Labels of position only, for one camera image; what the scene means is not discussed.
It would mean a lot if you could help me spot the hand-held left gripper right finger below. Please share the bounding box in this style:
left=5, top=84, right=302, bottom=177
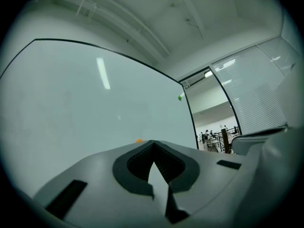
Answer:
left=153, top=140, right=243, bottom=224

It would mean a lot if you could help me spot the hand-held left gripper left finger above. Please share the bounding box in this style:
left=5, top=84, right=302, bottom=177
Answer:
left=33, top=140, right=167, bottom=228

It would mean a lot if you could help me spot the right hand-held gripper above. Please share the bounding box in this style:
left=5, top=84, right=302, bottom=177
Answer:
left=231, top=64, right=304, bottom=211

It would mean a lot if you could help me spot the large black-framed whiteboard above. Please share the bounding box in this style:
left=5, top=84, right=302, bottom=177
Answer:
left=0, top=38, right=199, bottom=199

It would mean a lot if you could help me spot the white ceiling pipe bundle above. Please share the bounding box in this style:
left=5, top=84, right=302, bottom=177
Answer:
left=51, top=0, right=171, bottom=57

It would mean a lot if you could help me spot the dark wooden railing post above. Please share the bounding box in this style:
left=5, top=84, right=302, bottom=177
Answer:
left=220, top=128, right=233, bottom=154

